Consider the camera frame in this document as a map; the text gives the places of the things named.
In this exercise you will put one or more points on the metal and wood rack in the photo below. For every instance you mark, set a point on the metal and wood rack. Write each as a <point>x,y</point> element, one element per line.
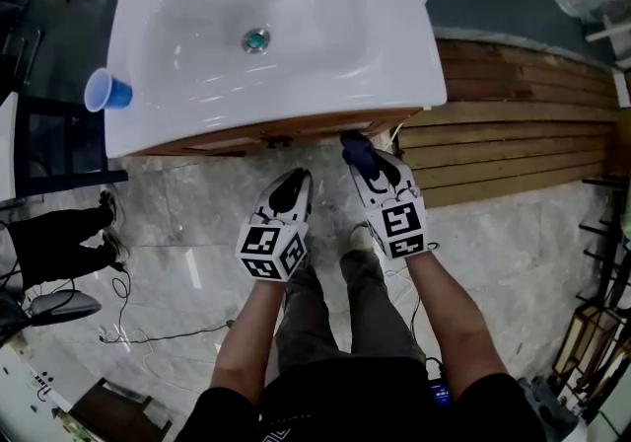
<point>586,331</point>

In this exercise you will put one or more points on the white side table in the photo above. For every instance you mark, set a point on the white side table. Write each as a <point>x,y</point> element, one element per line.
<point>618,45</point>

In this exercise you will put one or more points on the grey wheeled machine base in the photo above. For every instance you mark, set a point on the grey wheeled machine base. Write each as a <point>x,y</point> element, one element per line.
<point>64,307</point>

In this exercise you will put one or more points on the metal sink drain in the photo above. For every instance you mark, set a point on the metal sink drain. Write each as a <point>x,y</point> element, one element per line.
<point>256,41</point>

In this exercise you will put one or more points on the wooden sink cabinet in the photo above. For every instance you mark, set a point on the wooden sink cabinet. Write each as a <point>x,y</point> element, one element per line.
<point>345,120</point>

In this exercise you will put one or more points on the person's right forearm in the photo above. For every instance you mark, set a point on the person's right forearm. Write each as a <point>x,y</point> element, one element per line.
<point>453,326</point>

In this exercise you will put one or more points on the person's left forearm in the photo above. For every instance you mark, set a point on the person's left forearm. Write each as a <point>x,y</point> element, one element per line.
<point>246,341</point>

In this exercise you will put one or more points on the person's right shoe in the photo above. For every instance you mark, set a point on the person's right shoe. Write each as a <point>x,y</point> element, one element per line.
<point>364,238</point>

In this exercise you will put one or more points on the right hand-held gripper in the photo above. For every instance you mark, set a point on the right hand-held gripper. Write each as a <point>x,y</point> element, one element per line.
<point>401,228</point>

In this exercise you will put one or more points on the person's black shirt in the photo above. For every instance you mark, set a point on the person's black shirt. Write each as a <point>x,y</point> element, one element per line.
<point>355,405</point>

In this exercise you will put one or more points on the blue plastic cup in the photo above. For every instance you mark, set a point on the blue plastic cup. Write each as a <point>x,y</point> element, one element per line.
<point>111,91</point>

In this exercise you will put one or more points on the white board panel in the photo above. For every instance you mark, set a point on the white board panel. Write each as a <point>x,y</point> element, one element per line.
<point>20,381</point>

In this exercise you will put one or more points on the wooden cabinet door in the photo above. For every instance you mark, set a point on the wooden cabinet door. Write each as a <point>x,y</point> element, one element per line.
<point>227,144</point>
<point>325,130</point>

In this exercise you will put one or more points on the white table with black frame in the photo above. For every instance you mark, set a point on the white table with black frame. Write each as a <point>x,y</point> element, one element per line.
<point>54,149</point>

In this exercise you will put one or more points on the phone with blue screen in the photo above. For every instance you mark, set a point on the phone with blue screen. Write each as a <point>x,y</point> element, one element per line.
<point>440,394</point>

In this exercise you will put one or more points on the dark blue cloth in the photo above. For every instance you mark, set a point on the dark blue cloth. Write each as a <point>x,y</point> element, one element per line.
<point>359,149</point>

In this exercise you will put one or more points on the white sink basin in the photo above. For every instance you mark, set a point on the white sink basin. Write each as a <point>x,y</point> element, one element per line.
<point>305,85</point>

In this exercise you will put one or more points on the wooden plank platform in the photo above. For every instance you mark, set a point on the wooden plank platform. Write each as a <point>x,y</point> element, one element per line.
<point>517,134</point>

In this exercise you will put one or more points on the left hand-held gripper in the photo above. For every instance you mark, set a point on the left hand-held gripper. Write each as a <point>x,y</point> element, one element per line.
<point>268,252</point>

